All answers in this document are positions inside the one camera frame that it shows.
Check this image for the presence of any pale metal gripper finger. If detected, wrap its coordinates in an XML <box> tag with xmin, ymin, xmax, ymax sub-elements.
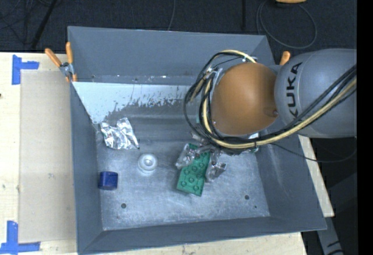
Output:
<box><xmin>206</xmin><ymin>151</ymin><xmax>228</xmax><ymax>183</ymax></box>
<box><xmin>175</xmin><ymin>143</ymin><xmax>196</xmax><ymax>169</ymax></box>

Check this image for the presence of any green studded block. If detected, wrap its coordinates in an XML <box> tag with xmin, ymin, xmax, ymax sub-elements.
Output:
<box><xmin>176</xmin><ymin>150</ymin><xmax>212</xmax><ymax>197</ymax></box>

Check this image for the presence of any grey metal bin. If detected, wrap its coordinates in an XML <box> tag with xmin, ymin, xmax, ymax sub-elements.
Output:
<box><xmin>67</xmin><ymin>26</ymin><xmax>328</xmax><ymax>255</ymax></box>

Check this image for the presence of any crumpled silver foil packet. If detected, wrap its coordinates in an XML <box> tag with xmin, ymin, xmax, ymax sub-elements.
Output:
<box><xmin>100</xmin><ymin>116</ymin><xmax>140</xmax><ymax>151</ymax></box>

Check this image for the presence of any blue cylinder block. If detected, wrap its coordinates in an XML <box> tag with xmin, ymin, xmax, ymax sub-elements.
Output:
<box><xmin>97</xmin><ymin>171</ymin><xmax>119</xmax><ymax>192</ymax></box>

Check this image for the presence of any pale wood flat board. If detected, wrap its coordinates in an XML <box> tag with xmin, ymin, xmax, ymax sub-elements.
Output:
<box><xmin>17</xmin><ymin>69</ymin><xmax>78</xmax><ymax>245</ymax></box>

